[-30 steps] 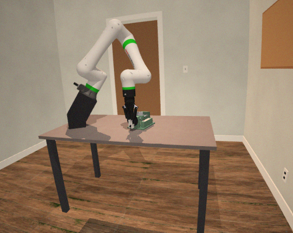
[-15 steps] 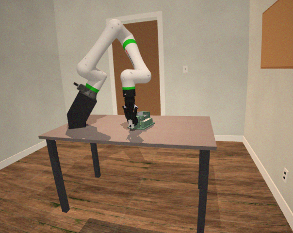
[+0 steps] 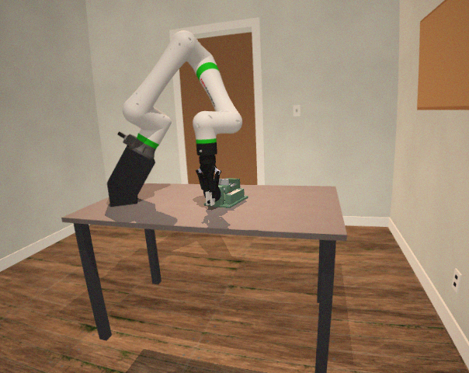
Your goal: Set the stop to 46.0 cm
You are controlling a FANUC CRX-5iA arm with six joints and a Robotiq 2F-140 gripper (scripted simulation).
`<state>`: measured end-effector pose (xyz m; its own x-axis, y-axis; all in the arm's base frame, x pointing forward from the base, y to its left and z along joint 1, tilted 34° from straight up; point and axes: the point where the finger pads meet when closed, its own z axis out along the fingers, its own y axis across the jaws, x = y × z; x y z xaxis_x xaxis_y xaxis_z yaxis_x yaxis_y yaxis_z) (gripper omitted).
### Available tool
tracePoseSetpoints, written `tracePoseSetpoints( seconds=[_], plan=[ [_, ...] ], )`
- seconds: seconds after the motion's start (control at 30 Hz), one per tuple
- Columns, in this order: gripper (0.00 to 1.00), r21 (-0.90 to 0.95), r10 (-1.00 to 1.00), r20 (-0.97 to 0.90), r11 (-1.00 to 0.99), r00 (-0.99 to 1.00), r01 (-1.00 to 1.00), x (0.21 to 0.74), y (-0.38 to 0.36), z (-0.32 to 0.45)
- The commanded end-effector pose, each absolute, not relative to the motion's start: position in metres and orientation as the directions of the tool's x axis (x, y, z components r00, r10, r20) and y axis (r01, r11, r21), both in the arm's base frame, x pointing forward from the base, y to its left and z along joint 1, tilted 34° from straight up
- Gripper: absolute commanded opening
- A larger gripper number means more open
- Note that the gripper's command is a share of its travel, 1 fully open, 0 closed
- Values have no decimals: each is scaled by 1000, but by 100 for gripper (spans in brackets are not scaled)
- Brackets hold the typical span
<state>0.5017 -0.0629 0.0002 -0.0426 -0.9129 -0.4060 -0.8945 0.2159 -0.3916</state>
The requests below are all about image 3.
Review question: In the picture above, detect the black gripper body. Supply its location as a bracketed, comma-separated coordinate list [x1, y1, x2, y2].
[199, 155, 217, 175]

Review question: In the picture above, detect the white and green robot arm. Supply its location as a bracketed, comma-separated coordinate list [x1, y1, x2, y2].
[118, 30, 242, 160]

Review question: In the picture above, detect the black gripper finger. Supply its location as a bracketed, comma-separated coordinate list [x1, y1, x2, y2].
[196, 168, 210, 205]
[207, 167, 221, 206]

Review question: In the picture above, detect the green clamp slide with handwheel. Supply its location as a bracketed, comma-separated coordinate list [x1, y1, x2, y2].
[213, 178, 248, 208]

